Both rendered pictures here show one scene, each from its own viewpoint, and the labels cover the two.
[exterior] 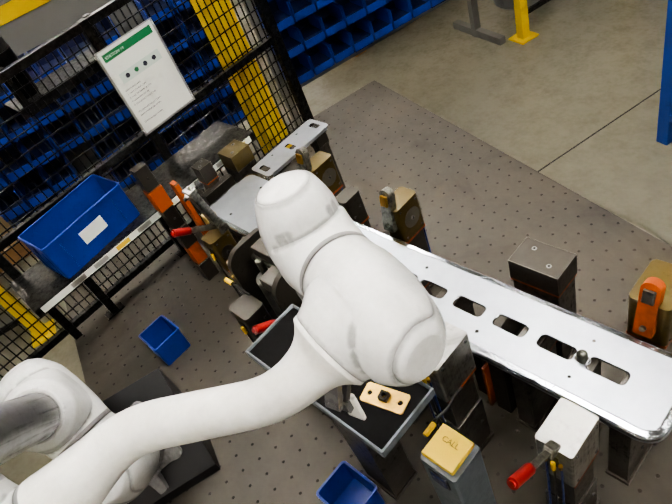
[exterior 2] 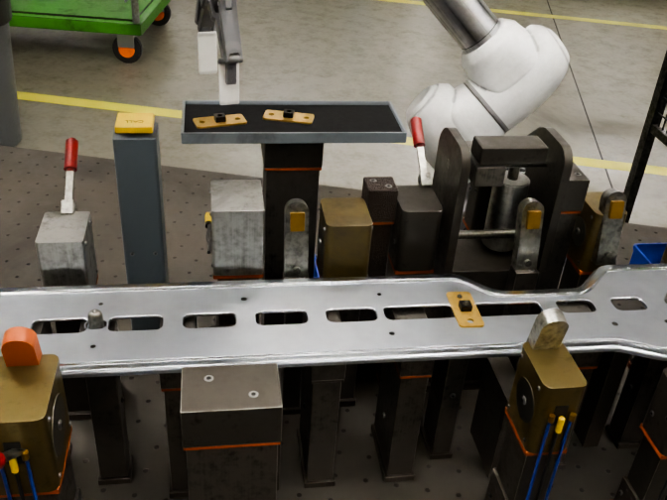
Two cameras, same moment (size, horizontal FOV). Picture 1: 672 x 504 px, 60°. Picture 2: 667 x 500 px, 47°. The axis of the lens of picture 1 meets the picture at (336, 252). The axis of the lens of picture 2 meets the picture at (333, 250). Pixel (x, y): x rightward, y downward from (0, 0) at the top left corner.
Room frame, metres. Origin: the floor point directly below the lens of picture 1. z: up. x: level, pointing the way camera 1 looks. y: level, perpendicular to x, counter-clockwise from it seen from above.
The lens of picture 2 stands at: (1.14, -1.01, 1.68)
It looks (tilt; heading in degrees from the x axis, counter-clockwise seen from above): 33 degrees down; 109
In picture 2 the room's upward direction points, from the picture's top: 4 degrees clockwise
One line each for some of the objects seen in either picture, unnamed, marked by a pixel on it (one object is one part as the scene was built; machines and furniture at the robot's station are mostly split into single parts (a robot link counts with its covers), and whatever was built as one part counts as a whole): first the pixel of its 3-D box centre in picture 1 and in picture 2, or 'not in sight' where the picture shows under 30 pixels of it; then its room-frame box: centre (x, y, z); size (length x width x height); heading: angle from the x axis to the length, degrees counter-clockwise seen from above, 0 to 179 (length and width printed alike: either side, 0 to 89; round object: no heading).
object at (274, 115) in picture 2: not in sight; (288, 114); (0.65, 0.10, 1.17); 0.08 x 0.04 x 0.01; 15
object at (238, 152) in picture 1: (253, 188); not in sight; (1.74, 0.17, 0.88); 0.08 x 0.08 x 0.36; 30
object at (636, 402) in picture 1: (385, 265); (453, 315); (1.02, -0.10, 1.00); 1.38 x 0.22 x 0.02; 30
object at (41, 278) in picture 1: (139, 207); not in sight; (1.71, 0.54, 1.01); 0.90 x 0.22 x 0.03; 120
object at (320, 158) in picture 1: (336, 200); not in sight; (1.49, -0.07, 0.87); 0.12 x 0.07 x 0.35; 120
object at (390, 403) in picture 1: (384, 396); (219, 118); (0.56, 0.03, 1.17); 0.08 x 0.04 x 0.01; 43
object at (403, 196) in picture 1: (415, 241); (530, 465); (1.17, -0.22, 0.87); 0.12 x 0.07 x 0.35; 120
